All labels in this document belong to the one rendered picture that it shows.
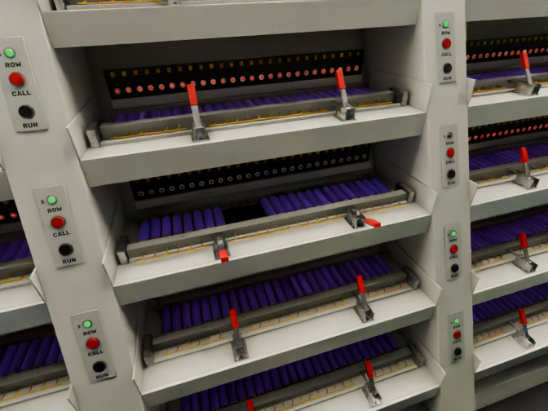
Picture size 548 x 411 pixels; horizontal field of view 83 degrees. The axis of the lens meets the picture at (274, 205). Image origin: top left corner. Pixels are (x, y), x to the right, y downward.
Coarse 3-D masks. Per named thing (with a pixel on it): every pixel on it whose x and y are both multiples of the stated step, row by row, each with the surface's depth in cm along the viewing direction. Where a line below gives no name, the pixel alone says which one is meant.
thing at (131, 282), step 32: (384, 160) 75; (192, 192) 66; (224, 192) 68; (416, 192) 66; (128, 224) 64; (320, 224) 62; (384, 224) 61; (416, 224) 63; (128, 256) 55; (192, 256) 55; (256, 256) 55; (288, 256) 57; (320, 256) 60; (128, 288) 51; (160, 288) 52; (192, 288) 55
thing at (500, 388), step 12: (528, 360) 87; (540, 360) 87; (504, 372) 85; (516, 372) 84; (528, 372) 84; (540, 372) 85; (480, 384) 82; (492, 384) 82; (504, 384) 82; (516, 384) 83; (528, 384) 84; (480, 396) 80; (492, 396) 81; (504, 396) 82; (408, 408) 78; (420, 408) 78; (480, 408) 81
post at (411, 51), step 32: (448, 0) 57; (384, 32) 67; (416, 32) 58; (384, 64) 69; (416, 64) 60; (448, 96) 60; (416, 160) 65; (448, 192) 63; (448, 224) 64; (416, 256) 70; (448, 288) 67; (448, 320) 68; (448, 352) 70; (448, 384) 71
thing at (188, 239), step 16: (400, 192) 66; (320, 208) 62; (336, 208) 62; (240, 224) 58; (256, 224) 58; (272, 224) 60; (288, 224) 61; (160, 240) 55; (176, 240) 55; (192, 240) 56; (208, 240) 57; (240, 240) 57; (160, 256) 54
